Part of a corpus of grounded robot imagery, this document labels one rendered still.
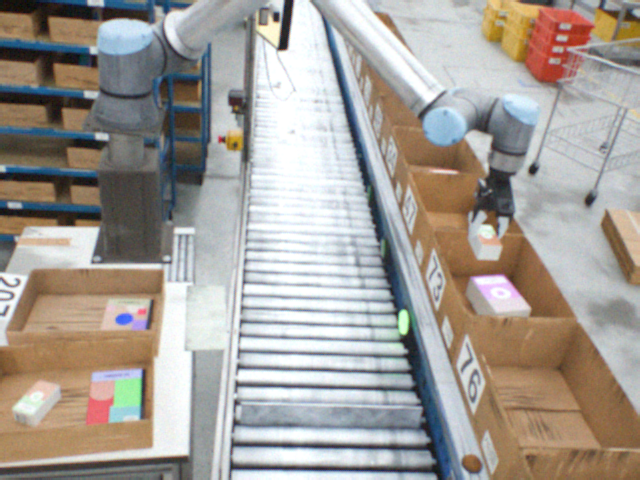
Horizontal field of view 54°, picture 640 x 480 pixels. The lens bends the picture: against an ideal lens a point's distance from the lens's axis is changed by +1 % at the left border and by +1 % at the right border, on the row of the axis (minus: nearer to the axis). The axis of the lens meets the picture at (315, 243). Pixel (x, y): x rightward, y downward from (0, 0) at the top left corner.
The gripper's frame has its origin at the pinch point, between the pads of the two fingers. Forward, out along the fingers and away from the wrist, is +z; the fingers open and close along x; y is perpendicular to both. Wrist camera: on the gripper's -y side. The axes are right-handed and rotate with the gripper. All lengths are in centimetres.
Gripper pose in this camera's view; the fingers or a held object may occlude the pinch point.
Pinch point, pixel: (485, 237)
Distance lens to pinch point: 170.0
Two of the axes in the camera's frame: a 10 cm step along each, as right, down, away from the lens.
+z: -1.0, 8.3, 5.5
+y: -0.5, -5.5, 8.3
